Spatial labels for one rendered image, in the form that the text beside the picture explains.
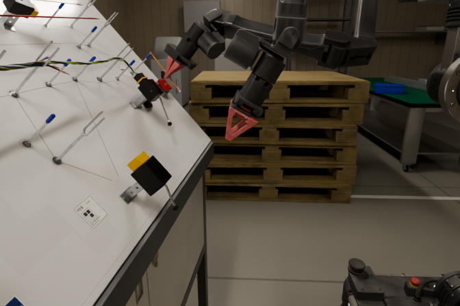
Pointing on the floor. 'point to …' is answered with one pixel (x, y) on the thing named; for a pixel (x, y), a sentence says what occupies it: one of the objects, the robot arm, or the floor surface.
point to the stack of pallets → (283, 135)
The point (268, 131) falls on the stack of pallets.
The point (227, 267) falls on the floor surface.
